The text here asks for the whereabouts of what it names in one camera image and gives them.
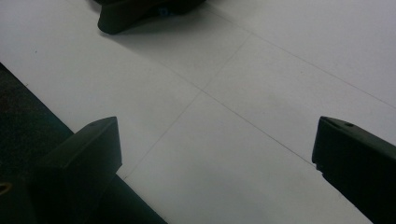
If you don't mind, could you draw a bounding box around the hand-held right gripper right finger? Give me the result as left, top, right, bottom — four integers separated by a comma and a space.
311, 116, 396, 224

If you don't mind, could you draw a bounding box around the black garment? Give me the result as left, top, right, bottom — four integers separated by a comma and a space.
92, 0, 207, 35

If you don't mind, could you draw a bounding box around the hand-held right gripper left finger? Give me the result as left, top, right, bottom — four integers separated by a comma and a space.
29, 116, 123, 224

